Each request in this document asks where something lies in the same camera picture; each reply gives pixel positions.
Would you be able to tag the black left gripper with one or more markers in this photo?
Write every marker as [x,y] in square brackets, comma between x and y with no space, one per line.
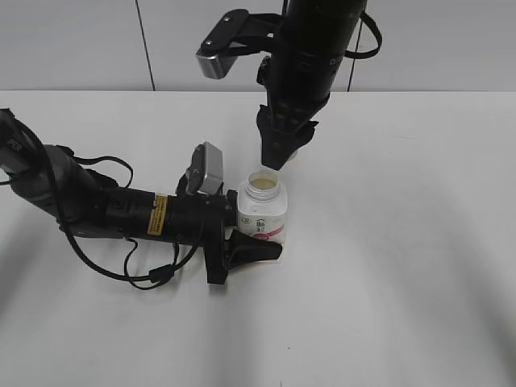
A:
[201,221]

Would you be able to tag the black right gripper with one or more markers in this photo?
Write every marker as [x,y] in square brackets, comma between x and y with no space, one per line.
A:
[297,88]

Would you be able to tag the white yili changqing yogurt bottle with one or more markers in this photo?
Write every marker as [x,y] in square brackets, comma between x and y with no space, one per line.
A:
[262,205]

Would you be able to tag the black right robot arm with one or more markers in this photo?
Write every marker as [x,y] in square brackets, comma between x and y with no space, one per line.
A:
[309,48]

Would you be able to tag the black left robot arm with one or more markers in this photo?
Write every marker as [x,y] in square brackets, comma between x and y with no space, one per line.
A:
[86,204]

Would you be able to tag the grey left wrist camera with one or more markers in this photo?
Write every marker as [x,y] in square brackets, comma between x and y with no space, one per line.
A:
[205,173]

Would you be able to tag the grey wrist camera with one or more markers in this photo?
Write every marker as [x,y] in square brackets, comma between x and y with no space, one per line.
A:
[205,173]
[237,33]

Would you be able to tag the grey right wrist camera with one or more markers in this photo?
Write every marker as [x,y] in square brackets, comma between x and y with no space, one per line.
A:
[237,33]

